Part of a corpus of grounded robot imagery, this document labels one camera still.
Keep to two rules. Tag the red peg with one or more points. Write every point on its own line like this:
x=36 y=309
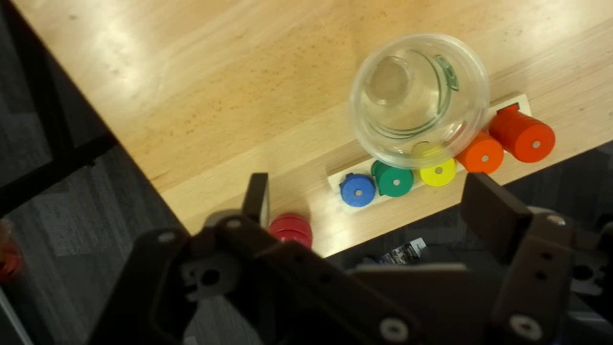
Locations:
x=523 y=134

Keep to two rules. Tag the red apple toy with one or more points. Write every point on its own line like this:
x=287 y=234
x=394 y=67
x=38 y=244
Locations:
x=289 y=228

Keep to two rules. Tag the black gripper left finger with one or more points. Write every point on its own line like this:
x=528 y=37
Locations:
x=254 y=202

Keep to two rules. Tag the orange peg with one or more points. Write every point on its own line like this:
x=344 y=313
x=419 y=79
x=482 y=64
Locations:
x=481 y=156

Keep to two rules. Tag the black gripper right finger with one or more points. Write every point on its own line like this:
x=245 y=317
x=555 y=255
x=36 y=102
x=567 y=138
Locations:
x=494 y=217

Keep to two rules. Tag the blue peg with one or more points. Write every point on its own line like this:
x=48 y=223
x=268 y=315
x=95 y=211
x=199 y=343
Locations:
x=356 y=190

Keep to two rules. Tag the yellow peg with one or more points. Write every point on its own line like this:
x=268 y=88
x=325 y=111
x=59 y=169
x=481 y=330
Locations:
x=438 y=173

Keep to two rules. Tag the green peg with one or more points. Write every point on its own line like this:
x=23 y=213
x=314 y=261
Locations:
x=392 y=180

